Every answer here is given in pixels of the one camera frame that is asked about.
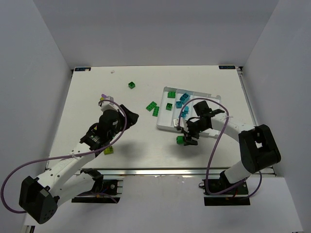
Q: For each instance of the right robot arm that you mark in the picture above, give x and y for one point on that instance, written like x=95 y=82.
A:
x=258 y=149

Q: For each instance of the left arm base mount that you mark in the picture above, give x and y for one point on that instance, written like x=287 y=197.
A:
x=103 y=190

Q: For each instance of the dark label sticker right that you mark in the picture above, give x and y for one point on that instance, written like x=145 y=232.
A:
x=226 y=67

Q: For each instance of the dark label sticker left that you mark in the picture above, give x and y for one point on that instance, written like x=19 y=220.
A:
x=82 y=69

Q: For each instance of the teal square lego brick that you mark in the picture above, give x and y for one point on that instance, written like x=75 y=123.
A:
x=186 y=110

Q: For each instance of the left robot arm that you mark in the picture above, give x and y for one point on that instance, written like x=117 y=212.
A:
x=40 y=197

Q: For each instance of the white compartment tray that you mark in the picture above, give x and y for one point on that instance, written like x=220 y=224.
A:
x=165 y=118

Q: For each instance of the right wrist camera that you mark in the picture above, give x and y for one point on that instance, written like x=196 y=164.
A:
x=179 y=123

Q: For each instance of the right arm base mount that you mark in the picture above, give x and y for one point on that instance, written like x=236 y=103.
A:
x=237 y=196

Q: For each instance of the dark label sticker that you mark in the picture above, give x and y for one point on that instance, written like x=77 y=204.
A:
x=82 y=69
x=226 y=67

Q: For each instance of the lime 2x2 lego brick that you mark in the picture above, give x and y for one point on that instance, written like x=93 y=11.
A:
x=108 y=150

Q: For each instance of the teal curved large lego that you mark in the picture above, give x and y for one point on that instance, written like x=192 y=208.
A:
x=184 y=98

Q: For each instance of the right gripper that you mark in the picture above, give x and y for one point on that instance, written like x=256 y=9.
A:
x=190 y=135

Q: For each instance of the green curved lego brick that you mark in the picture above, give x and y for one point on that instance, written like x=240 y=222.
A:
x=171 y=95

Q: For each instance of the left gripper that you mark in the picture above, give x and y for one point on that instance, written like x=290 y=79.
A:
x=127 y=117

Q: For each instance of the teal small lego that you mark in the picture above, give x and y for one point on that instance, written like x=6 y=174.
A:
x=178 y=104

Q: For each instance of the green square lego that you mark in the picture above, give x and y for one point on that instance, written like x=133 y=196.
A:
x=131 y=85
x=169 y=106

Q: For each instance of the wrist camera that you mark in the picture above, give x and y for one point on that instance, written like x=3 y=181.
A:
x=107 y=104
x=179 y=123

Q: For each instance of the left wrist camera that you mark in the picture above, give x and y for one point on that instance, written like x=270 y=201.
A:
x=107 y=104

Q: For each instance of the green 2x4 lego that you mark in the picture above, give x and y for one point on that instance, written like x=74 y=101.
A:
x=151 y=106
x=156 y=111

